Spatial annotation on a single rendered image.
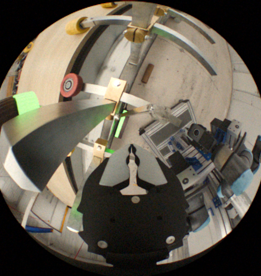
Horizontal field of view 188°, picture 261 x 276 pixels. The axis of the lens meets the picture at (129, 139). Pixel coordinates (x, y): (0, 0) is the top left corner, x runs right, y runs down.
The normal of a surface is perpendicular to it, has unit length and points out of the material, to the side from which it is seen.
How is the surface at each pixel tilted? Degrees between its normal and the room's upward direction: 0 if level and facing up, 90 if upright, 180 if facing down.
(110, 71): 0
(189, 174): 90
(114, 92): 0
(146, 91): 0
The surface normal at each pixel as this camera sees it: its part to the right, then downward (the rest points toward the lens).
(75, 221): 0.36, -0.83
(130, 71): 0.00, 0.46
